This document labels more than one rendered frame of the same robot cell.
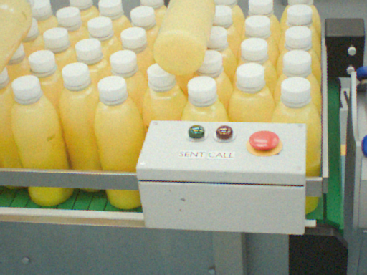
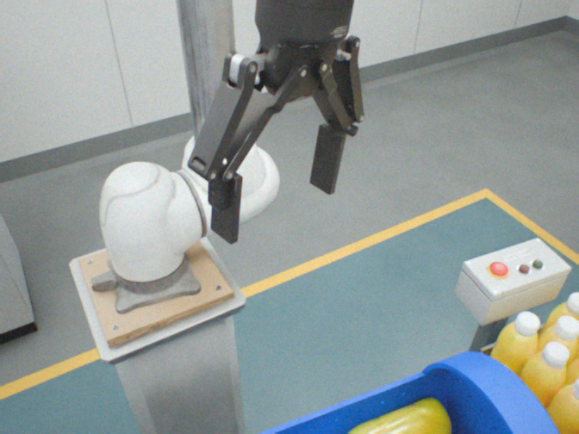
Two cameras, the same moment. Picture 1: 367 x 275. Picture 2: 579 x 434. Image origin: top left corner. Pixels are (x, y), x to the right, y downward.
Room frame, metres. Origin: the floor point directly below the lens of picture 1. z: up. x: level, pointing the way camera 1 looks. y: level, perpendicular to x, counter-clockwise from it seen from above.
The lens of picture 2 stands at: (1.06, -0.86, 1.87)
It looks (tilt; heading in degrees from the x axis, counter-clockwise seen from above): 41 degrees down; 146
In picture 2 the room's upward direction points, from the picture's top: straight up
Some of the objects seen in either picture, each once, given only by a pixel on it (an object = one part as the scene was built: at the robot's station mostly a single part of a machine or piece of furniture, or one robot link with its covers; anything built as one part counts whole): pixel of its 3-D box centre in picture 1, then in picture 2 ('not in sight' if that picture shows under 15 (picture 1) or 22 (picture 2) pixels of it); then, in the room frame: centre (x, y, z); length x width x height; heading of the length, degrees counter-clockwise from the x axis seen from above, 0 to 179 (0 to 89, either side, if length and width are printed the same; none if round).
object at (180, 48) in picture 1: (188, 22); not in sight; (0.96, -0.03, 1.14); 0.19 x 0.07 x 0.07; 168
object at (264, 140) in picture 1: (264, 141); (499, 269); (0.70, -0.10, 1.11); 0.04 x 0.04 x 0.01
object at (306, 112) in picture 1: (294, 150); (511, 354); (0.81, -0.16, 1.00); 0.07 x 0.07 x 0.19
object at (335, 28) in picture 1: (342, 51); not in sight; (1.15, -0.31, 0.95); 0.10 x 0.07 x 0.10; 168
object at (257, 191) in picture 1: (225, 175); (510, 280); (0.71, -0.05, 1.05); 0.20 x 0.10 x 0.10; 78
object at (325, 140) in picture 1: (324, 105); not in sight; (0.97, -0.23, 0.96); 0.40 x 0.01 x 0.03; 168
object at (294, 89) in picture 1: (295, 89); (527, 322); (0.81, -0.16, 1.10); 0.04 x 0.04 x 0.02
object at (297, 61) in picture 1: (297, 61); (556, 353); (0.89, -0.17, 1.10); 0.04 x 0.04 x 0.02
